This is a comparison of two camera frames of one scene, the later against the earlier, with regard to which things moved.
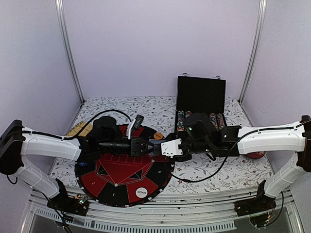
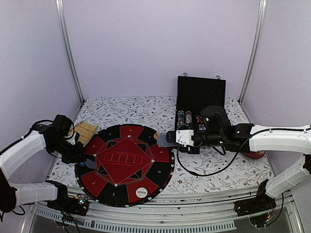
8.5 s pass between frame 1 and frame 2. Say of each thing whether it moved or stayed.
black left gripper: moved
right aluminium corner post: stayed
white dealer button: stayed
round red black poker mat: stayed
